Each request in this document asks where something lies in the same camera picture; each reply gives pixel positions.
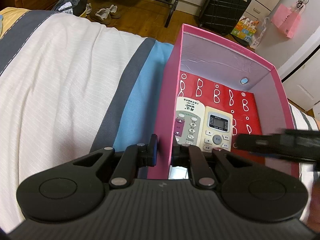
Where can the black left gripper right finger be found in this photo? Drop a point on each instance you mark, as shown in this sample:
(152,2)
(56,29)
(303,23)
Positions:
(249,189)

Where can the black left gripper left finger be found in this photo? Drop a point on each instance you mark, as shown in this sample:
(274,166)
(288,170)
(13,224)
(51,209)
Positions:
(76,188)

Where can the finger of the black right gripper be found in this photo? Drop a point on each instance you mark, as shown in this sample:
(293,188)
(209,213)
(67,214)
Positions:
(293,145)

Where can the cream remote with screen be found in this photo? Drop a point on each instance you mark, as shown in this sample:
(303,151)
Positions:
(217,131)

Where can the white grey-panel remote control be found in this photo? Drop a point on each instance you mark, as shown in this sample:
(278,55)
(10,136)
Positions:
(189,117)

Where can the pink cardboard box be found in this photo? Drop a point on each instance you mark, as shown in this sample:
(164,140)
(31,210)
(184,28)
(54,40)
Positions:
(211,56)

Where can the red glasses-pattern card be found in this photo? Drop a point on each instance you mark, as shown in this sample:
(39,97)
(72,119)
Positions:
(241,105)

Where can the white door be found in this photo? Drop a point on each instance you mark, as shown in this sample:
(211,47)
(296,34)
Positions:
(300,74)

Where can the striped bed sheet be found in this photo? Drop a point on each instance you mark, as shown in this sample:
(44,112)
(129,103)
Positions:
(70,86)

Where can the pink paper bag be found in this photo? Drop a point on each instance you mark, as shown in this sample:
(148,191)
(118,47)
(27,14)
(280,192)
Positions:
(287,19)

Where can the colourful gift bag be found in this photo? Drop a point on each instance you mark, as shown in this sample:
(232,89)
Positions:
(244,30)

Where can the black suitcase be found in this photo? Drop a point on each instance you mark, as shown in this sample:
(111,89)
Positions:
(221,16)

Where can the black plastic bag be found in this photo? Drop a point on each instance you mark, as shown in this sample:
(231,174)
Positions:
(73,7)

